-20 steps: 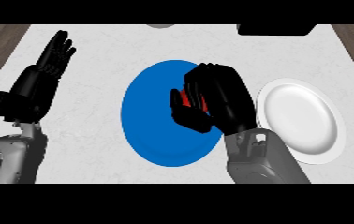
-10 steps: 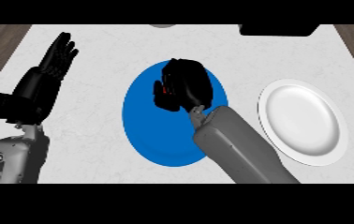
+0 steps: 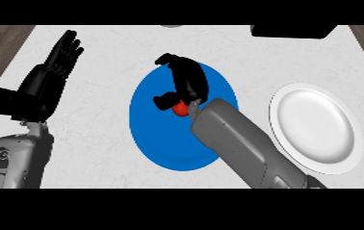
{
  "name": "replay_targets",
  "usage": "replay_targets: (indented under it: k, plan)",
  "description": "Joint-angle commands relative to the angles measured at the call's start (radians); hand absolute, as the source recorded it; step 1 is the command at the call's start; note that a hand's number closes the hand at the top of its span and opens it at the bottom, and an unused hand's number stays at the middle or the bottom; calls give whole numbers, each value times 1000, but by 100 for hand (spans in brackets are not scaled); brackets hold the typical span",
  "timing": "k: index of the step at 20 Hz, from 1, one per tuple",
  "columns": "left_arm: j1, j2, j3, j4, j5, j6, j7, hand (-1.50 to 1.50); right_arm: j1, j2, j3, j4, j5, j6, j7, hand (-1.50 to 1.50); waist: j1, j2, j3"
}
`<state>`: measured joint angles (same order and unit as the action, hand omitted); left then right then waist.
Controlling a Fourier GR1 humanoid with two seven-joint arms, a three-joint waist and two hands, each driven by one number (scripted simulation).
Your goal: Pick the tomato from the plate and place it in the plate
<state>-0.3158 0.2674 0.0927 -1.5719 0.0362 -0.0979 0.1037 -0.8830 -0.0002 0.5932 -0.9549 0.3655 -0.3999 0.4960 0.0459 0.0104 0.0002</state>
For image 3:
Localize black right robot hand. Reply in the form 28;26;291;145
152;52;210;112

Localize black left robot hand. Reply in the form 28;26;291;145
0;30;85;123

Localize red tomato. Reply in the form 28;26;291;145
170;100;192;118

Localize blue plate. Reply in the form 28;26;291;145
127;62;239;172

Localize white plate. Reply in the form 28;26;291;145
267;82;364;176

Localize black appliance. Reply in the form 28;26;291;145
248;25;339;40

